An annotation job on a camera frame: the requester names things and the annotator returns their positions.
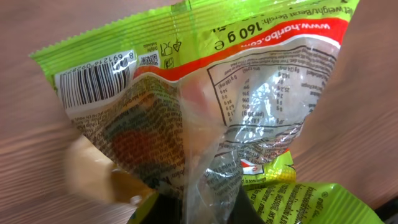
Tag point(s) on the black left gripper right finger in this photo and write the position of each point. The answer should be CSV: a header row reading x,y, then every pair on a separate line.
x,y
243,211

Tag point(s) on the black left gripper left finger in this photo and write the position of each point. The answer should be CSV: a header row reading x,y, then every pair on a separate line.
x,y
162,209

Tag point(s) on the beige nut snack pouch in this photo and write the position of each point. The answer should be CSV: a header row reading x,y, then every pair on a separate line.
x,y
91,174

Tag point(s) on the green Haribo gummy bag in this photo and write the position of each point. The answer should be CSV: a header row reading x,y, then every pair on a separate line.
x,y
201,97

